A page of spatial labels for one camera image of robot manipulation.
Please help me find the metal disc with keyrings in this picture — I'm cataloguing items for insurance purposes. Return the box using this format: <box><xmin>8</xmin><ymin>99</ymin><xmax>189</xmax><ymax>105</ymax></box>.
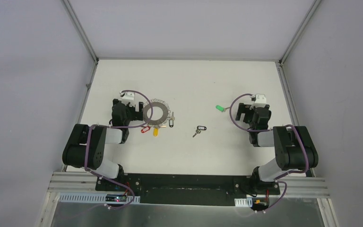
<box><xmin>143</xmin><ymin>99</ymin><xmax>171</xmax><ymax>129</ymax></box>

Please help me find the black tag key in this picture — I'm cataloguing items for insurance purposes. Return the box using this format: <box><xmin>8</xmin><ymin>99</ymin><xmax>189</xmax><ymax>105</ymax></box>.
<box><xmin>169</xmin><ymin>112</ymin><xmax>175</xmax><ymax>128</ymax></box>
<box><xmin>192</xmin><ymin>126</ymin><xmax>207</xmax><ymax>138</ymax></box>

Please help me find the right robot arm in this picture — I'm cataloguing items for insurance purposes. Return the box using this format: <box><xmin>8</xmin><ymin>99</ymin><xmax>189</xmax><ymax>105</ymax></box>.
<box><xmin>235</xmin><ymin>103</ymin><xmax>319</xmax><ymax>196</ymax></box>

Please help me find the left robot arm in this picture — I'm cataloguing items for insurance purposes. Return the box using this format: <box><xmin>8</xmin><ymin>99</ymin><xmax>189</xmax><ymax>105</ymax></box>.
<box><xmin>62</xmin><ymin>99</ymin><xmax>143</xmax><ymax>191</ymax></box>

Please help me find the red key tag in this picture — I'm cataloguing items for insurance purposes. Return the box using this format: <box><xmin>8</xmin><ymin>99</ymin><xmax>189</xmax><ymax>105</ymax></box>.
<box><xmin>140</xmin><ymin>126</ymin><xmax>151</xmax><ymax>133</ymax></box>

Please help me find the yellow key tag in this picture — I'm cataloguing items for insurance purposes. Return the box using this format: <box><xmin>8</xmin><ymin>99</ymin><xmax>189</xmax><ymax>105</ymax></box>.
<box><xmin>153</xmin><ymin>128</ymin><xmax>159</xmax><ymax>137</ymax></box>

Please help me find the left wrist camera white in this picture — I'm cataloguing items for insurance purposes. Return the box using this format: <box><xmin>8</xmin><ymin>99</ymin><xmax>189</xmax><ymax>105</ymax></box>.
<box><xmin>120</xmin><ymin>91</ymin><xmax>135</xmax><ymax>106</ymax></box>

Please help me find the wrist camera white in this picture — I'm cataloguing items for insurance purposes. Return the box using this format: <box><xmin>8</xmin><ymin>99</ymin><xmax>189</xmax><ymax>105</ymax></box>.
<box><xmin>251</xmin><ymin>94</ymin><xmax>267</xmax><ymax>105</ymax></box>
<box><xmin>120</xmin><ymin>91</ymin><xmax>135</xmax><ymax>106</ymax></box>

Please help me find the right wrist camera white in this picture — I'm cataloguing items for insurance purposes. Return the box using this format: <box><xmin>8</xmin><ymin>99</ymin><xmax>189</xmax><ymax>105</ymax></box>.
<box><xmin>251</xmin><ymin>94</ymin><xmax>267</xmax><ymax>105</ymax></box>

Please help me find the black tag key on ring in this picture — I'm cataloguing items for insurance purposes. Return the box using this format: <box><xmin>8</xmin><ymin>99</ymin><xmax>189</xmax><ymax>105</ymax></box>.
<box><xmin>169</xmin><ymin>112</ymin><xmax>175</xmax><ymax>128</ymax></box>

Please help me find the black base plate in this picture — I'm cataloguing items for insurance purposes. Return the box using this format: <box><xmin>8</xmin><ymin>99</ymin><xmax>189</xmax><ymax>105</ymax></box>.
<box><xmin>95</xmin><ymin>173</ymin><xmax>280</xmax><ymax>206</ymax></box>

